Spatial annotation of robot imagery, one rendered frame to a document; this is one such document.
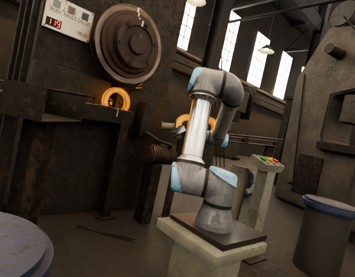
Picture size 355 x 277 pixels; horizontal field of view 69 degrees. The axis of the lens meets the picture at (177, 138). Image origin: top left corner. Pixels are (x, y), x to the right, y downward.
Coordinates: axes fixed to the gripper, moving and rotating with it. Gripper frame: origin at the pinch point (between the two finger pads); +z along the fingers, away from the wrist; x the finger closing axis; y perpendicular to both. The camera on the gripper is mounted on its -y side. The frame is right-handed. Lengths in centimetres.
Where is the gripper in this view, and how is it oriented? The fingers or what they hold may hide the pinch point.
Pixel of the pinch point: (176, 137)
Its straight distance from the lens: 173.9
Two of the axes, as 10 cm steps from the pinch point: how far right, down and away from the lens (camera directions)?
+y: 8.6, -2.8, 4.3
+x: -3.8, -9.1, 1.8
